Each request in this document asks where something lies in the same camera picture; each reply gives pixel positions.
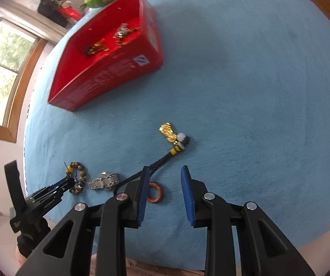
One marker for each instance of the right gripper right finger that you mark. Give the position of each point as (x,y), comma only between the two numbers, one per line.
(263,247)

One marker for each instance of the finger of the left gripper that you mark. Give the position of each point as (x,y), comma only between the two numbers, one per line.
(51,192)

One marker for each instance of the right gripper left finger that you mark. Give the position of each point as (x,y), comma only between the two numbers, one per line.
(66,250)

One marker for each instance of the wooden bead bracelet gold charm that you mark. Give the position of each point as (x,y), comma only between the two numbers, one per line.
(75,178)

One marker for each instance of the silver wrist watch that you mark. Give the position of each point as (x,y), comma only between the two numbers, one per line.
(107,181)

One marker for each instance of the blue table cloth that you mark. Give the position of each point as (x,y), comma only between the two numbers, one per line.
(248,81)

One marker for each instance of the red tin box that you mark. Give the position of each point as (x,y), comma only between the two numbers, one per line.
(117,45)

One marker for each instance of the black and red items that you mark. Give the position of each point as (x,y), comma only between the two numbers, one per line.
(60,12)

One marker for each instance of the wooden window frame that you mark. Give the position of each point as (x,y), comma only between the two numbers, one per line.
(23,36)

